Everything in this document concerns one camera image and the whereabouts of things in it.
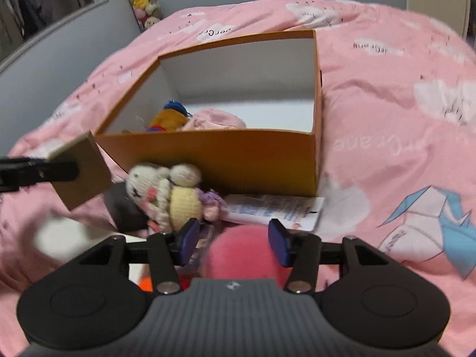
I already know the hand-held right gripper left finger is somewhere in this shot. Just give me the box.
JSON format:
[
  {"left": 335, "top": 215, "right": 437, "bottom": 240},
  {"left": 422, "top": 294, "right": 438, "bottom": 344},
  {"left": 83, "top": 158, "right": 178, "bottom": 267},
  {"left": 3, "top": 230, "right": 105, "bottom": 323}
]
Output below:
[{"left": 80, "top": 219, "right": 201, "bottom": 295}]

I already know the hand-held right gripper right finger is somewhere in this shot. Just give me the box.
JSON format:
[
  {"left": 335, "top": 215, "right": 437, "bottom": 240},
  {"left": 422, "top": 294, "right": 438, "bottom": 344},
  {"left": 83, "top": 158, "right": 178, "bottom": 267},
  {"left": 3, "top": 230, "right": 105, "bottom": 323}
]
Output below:
[{"left": 268, "top": 219, "right": 389, "bottom": 294}]

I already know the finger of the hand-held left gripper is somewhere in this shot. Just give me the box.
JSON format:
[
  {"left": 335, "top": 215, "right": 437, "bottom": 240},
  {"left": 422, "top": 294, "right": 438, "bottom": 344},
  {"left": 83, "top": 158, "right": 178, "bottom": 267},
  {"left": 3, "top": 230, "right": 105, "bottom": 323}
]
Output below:
[{"left": 0, "top": 157, "right": 80, "bottom": 194}]

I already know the pink fluffy plush toy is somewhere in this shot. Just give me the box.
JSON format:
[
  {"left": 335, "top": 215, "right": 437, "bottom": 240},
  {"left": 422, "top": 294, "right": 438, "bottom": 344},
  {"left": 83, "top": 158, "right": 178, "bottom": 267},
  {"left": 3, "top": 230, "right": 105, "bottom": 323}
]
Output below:
[{"left": 201, "top": 225, "right": 294, "bottom": 280}]

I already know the brown cardboard piece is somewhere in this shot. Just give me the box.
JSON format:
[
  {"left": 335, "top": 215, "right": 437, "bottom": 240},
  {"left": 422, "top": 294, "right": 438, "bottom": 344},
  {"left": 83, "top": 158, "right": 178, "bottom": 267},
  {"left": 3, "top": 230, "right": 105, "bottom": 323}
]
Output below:
[{"left": 48, "top": 131, "right": 113, "bottom": 211}]

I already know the dark grey case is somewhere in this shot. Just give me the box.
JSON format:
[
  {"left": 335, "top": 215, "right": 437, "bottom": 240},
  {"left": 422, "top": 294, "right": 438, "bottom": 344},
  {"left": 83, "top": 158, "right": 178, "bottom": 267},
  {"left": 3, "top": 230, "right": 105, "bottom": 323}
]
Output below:
[{"left": 103, "top": 183, "right": 149, "bottom": 233}]

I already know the orange cardboard box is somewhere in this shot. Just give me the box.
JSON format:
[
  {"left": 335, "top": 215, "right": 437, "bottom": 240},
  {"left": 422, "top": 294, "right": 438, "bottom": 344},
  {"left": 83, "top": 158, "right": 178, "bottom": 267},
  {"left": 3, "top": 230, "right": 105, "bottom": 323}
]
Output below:
[{"left": 95, "top": 30, "right": 323, "bottom": 198}]

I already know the cream crocheted doll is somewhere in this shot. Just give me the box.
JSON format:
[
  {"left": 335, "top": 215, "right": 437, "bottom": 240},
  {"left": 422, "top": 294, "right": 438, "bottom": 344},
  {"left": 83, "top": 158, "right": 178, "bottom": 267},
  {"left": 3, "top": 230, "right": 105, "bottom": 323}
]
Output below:
[{"left": 126, "top": 162, "right": 228, "bottom": 233}]

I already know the yellow blue knitted toy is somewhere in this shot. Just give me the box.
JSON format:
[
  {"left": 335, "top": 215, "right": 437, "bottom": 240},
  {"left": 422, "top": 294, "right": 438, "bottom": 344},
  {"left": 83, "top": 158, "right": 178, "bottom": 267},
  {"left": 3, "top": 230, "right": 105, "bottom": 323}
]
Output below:
[{"left": 147, "top": 100, "right": 192, "bottom": 132}]

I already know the pink cloth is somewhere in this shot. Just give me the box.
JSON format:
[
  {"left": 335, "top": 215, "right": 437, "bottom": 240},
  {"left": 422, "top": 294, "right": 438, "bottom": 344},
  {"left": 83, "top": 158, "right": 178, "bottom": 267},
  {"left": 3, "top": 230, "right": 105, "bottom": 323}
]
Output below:
[{"left": 182, "top": 109, "right": 247, "bottom": 131}]

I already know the pink printed blanket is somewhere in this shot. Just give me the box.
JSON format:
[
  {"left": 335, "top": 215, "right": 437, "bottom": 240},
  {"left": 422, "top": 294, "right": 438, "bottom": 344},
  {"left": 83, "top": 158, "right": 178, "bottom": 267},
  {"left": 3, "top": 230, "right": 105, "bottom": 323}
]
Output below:
[{"left": 0, "top": 0, "right": 476, "bottom": 357}]

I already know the clear tube of plush toys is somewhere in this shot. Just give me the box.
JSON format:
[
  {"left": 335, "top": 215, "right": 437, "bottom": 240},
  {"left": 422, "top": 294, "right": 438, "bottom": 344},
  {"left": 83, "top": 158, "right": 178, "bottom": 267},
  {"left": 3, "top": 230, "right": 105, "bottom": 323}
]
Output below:
[{"left": 123, "top": 0, "right": 164, "bottom": 32}]

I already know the cream door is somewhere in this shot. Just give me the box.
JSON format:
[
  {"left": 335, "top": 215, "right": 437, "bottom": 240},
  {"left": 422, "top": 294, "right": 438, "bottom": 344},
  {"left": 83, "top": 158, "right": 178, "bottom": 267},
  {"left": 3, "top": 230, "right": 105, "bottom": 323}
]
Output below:
[{"left": 406, "top": 0, "right": 472, "bottom": 38}]

